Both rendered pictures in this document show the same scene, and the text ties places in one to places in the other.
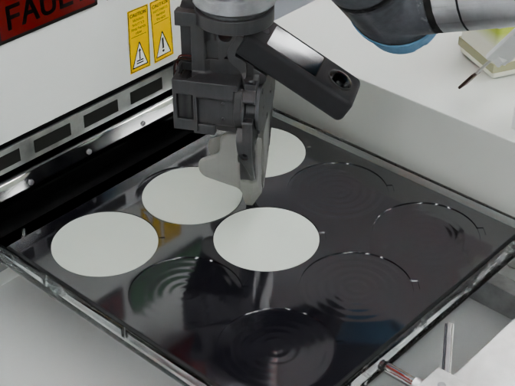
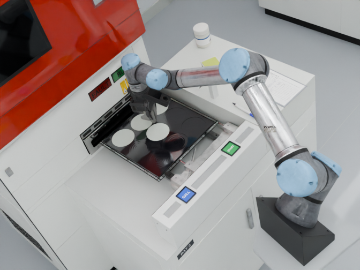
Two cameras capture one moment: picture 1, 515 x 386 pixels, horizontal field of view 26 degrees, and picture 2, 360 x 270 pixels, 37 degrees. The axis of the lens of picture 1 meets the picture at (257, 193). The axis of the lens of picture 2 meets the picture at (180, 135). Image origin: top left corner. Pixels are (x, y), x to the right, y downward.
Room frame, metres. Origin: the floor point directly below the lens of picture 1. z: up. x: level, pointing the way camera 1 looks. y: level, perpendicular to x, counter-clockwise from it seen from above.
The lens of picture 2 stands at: (-0.70, -0.45, 2.52)
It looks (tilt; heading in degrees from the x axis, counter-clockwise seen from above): 46 degrees down; 13
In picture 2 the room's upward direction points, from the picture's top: 17 degrees counter-clockwise
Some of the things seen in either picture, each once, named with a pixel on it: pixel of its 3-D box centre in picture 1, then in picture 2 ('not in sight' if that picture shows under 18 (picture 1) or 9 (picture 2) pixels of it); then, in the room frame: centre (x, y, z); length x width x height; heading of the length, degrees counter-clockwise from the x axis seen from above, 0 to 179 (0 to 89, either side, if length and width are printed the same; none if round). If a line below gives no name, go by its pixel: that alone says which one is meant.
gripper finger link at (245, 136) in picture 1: (248, 135); (149, 111); (0.88, 0.01, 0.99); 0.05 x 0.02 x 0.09; 167
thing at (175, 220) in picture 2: not in sight; (212, 181); (0.55, -0.23, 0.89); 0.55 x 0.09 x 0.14; 138
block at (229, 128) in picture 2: not in sight; (233, 129); (0.80, -0.33, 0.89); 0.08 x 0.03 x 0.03; 48
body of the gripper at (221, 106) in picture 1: (227, 64); (141, 97); (0.91, 0.03, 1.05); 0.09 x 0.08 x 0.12; 77
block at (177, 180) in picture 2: not in sight; (181, 182); (0.56, -0.11, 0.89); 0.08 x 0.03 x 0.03; 48
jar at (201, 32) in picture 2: not in sight; (202, 35); (1.31, -0.23, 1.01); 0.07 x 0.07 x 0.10
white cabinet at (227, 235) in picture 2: not in sight; (207, 197); (0.83, -0.14, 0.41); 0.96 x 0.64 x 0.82; 138
